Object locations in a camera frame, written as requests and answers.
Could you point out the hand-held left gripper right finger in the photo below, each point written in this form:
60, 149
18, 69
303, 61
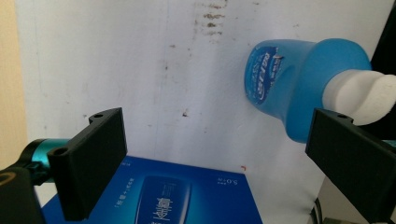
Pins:
351, 161

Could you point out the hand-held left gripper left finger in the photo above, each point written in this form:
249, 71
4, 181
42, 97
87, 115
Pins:
90, 165

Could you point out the blue bottle with white cap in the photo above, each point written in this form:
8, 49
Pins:
295, 87

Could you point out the blue printed box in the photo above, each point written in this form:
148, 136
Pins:
202, 202

